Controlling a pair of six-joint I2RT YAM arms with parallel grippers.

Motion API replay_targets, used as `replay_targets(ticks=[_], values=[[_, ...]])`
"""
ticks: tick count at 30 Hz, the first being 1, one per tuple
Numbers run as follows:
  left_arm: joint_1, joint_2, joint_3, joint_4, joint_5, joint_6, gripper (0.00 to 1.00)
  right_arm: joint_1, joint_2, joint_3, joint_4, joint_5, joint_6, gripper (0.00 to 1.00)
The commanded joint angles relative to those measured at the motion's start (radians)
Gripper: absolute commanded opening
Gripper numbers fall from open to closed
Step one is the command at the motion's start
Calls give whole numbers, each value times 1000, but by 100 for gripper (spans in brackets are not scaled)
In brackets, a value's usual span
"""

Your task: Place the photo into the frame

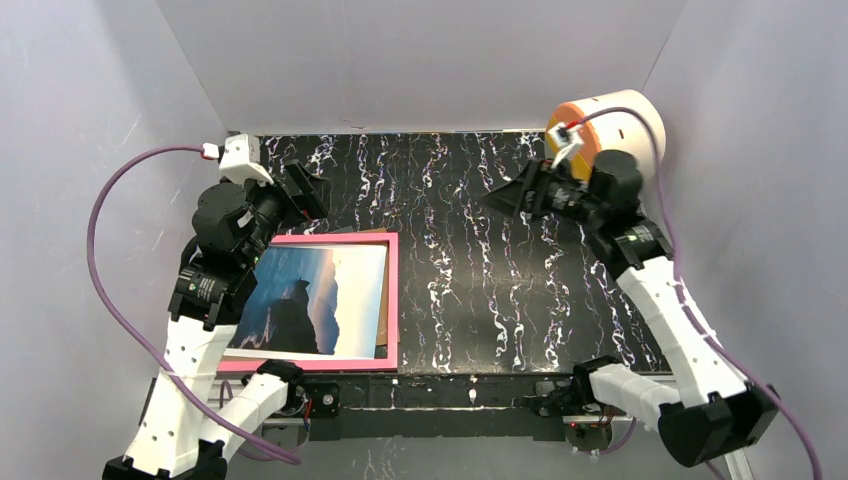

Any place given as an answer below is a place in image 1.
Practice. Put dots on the pink wooden picture frame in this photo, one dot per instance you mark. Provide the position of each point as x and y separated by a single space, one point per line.
386 358

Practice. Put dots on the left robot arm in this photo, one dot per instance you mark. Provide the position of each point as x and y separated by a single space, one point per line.
179 435

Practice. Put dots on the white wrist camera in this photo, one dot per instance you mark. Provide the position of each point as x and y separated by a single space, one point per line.
567 142
238 159

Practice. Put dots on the white cylindrical drawer unit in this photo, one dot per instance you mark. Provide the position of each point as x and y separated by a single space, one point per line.
617 131

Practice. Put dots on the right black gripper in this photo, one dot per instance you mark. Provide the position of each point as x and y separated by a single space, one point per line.
539 188

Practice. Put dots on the brown cardboard backing board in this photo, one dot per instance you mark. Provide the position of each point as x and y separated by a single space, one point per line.
383 311

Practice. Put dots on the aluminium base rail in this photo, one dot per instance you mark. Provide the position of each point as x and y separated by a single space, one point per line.
430 404

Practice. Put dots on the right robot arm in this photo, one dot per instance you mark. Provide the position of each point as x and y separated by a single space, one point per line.
711 409

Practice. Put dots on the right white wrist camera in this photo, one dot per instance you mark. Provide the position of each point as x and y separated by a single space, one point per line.
567 142

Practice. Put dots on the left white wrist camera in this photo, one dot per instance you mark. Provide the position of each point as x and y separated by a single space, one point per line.
238 159

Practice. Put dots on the landscape photo print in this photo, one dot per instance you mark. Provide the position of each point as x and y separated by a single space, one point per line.
274 323

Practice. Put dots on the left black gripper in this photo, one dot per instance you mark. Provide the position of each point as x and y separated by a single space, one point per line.
295 191

